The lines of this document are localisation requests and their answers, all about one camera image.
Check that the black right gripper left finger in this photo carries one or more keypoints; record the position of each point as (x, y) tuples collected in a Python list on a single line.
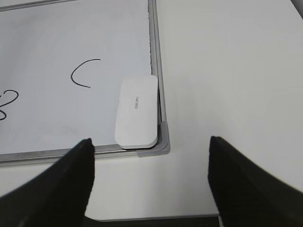
[(58, 197)]

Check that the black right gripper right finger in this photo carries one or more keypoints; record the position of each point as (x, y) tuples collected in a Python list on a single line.
[(248, 196)]

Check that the white rectangular board eraser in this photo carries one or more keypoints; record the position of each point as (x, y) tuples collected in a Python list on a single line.
[(137, 113)]

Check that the aluminium framed whiteboard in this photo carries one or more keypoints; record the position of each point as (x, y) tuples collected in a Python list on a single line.
[(62, 63)]

